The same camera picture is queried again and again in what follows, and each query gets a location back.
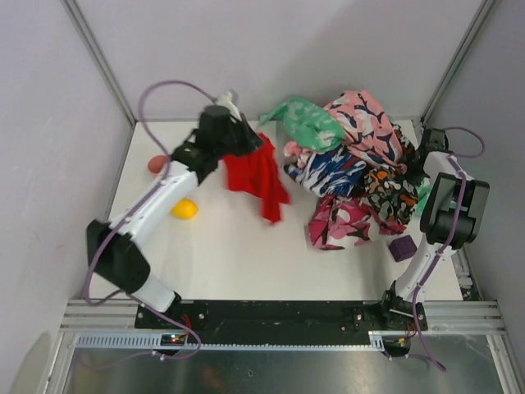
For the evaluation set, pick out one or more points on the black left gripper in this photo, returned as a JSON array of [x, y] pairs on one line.
[[244, 137]]

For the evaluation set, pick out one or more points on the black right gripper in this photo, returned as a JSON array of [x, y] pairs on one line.
[[421, 153]]

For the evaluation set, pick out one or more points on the red cloth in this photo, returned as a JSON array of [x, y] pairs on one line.
[[258, 175]]

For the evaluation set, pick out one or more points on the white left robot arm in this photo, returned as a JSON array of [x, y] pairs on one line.
[[115, 248]]

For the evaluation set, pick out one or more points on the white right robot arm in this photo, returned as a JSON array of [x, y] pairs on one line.
[[451, 219]]

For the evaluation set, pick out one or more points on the pink navy floral cloth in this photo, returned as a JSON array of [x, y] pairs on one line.
[[369, 133]]

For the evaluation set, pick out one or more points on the black orange patterned cloth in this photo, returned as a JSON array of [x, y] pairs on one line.
[[391, 198]]

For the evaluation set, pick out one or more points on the green white patterned cloth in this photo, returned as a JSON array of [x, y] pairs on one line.
[[310, 126]]

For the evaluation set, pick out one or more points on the blue white patterned cloth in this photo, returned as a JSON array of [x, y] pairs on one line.
[[336, 172]]

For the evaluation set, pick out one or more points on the magenta pink patterned cloth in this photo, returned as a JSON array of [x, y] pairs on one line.
[[341, 224]]

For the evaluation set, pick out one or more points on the red apple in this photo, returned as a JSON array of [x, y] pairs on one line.
[[156, 164]]

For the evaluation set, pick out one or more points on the purple cube block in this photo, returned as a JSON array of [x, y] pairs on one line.
[[402, 248]]

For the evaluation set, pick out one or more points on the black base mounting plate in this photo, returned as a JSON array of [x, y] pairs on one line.
[[362, 315]]

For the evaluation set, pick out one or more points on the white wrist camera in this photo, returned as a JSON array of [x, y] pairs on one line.
[[229, 100]]

